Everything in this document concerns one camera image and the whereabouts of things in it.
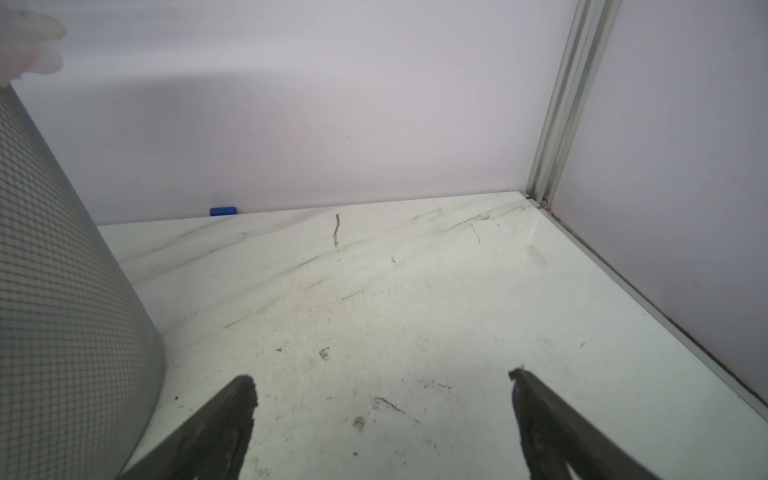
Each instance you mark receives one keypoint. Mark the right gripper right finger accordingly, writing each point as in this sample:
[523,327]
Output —
[559,443]

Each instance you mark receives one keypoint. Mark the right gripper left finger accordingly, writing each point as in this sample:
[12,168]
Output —
[211,444]

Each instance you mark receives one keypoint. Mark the grey mesh waste bin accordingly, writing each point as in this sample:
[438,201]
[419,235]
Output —
[82,364]

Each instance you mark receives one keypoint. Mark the clear plastic bin liner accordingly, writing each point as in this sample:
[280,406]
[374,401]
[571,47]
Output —
[27,42]

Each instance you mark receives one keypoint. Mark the small blue cap by wall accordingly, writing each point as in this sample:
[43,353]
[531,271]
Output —
[223,211]

